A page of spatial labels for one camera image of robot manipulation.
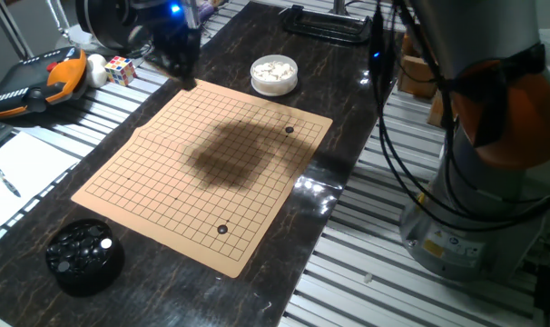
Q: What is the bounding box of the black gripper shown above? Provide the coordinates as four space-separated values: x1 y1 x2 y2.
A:
133 0 202 91

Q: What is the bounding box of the tan go board mat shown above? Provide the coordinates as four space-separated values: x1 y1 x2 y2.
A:
70 77 334 279

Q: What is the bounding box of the rubik's cube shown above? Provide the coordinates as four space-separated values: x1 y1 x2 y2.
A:
103 55 138 87

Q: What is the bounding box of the white egg-shaped object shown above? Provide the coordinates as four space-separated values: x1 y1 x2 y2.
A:
84 53 109 90

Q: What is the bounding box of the pile of white go stones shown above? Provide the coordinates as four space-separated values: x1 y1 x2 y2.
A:
252 61 296 83

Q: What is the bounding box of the white round stone bowl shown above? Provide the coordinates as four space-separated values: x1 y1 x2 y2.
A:
250 54 300 97

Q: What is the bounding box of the orange black teach pendant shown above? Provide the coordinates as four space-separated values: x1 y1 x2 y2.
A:
0 46 89 120

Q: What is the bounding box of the black flat tray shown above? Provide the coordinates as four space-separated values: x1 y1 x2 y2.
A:
280 4 372 45

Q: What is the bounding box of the grey metal pole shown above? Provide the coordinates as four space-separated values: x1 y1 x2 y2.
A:
0 0 34 60

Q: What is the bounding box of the white paper sheet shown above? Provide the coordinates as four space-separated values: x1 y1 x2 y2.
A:
0 131 81 237

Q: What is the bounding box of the black usb adapter blue light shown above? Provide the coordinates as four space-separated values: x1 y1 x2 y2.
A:
368 8 388 87

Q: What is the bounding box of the black silver pen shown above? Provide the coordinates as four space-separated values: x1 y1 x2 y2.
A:
0 164 22 198

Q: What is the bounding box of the pile of black go stones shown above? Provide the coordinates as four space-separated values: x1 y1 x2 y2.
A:
47 222 115 276

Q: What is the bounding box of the black round stone bowl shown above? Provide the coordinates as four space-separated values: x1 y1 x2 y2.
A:
44 218 125 299

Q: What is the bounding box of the brown wooden box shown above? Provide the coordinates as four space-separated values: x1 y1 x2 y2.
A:
396 34 439 100

